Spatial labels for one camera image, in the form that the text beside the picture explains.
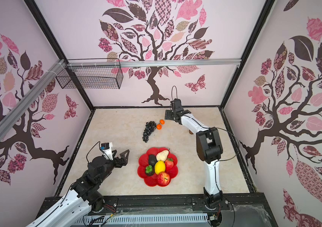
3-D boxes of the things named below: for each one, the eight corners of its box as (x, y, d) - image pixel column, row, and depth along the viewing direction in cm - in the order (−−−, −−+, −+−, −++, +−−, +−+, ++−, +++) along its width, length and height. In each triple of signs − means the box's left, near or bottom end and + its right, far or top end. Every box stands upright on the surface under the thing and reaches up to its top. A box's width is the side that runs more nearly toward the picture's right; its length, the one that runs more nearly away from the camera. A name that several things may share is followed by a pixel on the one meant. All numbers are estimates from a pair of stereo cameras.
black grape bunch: (139, 140, 101) (138, 137, 98) (148, 123, 112) (147, 120, 108) (148, 143, 100) (148, 140, 96) (156, 125, 110) (156, 122, 107)
